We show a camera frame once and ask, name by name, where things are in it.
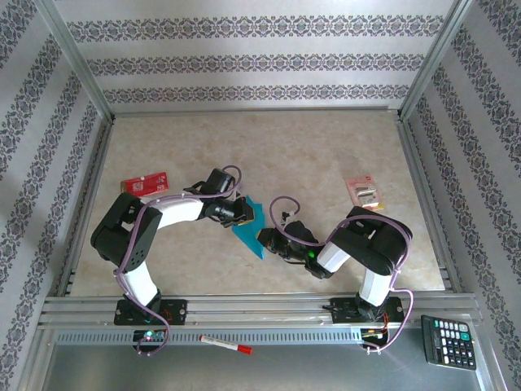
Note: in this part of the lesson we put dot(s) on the blue cloth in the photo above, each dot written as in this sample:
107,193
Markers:
248,240

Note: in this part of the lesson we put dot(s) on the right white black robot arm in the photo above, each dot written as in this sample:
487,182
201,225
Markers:
378,244

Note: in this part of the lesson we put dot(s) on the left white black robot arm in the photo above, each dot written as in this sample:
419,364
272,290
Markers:
122,232

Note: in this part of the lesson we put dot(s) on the grey metal sheet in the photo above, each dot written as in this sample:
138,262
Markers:
285,370

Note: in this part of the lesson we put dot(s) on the red card packet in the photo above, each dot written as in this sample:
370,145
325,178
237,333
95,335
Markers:
146,183

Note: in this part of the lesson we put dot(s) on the pink blister pack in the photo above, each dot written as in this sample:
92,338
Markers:
364,193

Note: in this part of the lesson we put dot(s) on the white marker red cap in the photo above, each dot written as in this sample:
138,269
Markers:
224,344

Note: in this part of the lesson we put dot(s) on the small circuit board green light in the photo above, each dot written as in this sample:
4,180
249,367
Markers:
148,335

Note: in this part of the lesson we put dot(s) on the black calculator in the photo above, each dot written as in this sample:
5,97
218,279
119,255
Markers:
449,342

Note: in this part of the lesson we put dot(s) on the aluminium mounting rail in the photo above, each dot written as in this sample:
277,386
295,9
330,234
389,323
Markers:
252,305

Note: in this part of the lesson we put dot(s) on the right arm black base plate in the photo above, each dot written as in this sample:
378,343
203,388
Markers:
342,311

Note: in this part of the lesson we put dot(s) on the aluminium table edge rail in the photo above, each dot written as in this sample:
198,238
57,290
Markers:
252,111
86,203
418,163

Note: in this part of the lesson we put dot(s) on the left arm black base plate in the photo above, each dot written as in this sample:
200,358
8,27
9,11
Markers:
179,311

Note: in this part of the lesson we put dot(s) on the aluminium frame post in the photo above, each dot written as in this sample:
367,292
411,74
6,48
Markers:
76,57
437,57

